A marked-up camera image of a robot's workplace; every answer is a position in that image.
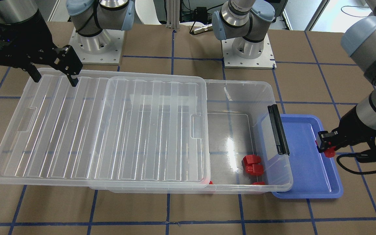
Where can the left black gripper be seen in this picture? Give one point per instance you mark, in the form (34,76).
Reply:
(352,133)

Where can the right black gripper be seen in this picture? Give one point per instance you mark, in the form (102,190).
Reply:
(27,39)

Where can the clear plastic box lid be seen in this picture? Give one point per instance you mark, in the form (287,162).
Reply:
(112,131)

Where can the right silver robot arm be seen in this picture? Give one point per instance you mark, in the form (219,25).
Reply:
(89,17)

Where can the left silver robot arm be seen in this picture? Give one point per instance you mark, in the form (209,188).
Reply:
(242,18)

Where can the black box latch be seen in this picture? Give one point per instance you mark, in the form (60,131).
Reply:
(278,130)

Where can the clear plastic storage box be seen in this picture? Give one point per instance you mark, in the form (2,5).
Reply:
(239,125)

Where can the blue plastic tray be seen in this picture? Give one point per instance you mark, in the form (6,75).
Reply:
(314,175)

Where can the white chair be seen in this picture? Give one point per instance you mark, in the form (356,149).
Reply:
(146,12)

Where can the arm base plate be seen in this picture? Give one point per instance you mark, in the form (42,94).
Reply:
(241,54)
(104,48)

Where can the aluminium frame post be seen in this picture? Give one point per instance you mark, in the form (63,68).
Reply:
(173,14)

